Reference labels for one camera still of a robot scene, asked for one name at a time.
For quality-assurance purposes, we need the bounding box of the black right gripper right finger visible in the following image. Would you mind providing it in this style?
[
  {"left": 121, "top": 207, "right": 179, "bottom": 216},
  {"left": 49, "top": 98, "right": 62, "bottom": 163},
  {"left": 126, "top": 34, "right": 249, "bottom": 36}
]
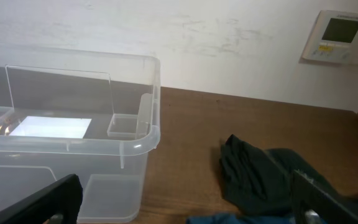
[{"left": 291, "top": 170, "right": 358, "bottom": 224}]

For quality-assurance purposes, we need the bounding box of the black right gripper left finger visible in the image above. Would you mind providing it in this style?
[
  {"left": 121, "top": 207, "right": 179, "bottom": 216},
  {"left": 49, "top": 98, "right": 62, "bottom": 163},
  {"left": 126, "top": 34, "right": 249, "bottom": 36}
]
[{"left": 0, "top": 174, "right": 83, "bottom": 224}]

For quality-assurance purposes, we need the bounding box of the black garment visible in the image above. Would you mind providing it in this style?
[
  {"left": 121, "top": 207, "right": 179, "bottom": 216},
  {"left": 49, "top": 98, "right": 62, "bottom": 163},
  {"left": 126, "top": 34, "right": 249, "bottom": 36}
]
[{"left": 219, "top": 134, "right": 337, "bottom": 216}]

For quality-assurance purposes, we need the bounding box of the dark blue garment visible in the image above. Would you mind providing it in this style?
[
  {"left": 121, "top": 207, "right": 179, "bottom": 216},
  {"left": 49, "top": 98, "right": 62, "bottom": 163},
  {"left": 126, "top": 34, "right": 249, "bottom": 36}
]
[{"left": 185, "top": 213, "right": 295, "bottom": 224}]

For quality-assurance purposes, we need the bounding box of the clear plastic storage container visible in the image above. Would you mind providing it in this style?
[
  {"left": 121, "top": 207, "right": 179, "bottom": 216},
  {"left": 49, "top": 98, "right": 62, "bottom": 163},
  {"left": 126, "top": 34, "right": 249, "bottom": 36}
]
[{"left": 0, "top": 44, "right": 161, "bottom": 223}]

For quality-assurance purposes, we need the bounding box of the white wall control panel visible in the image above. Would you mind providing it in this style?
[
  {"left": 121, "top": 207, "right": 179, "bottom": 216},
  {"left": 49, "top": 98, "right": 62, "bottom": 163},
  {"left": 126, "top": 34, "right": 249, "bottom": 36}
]
[{"left": 301, "top": 10, "right": 358, "bottom": 64}]

